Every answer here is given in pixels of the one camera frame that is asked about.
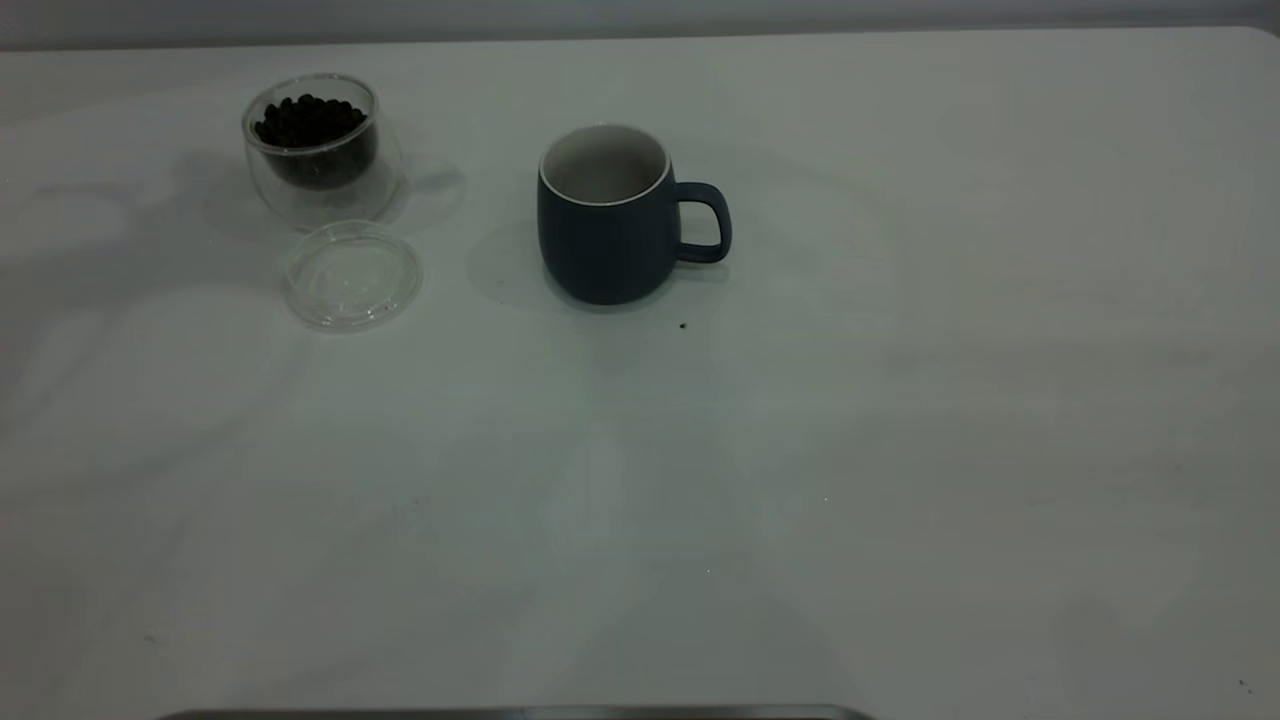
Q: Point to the dark grey ceramic mug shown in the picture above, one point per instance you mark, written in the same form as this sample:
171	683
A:
600	250

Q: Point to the clear glass lid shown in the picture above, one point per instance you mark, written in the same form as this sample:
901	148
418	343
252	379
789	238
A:
350	280

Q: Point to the dark coffee beans pile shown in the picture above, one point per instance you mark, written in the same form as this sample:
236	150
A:
310	125

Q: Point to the clear double-wall glass cup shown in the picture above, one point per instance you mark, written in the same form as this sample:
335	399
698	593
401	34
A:
325	200

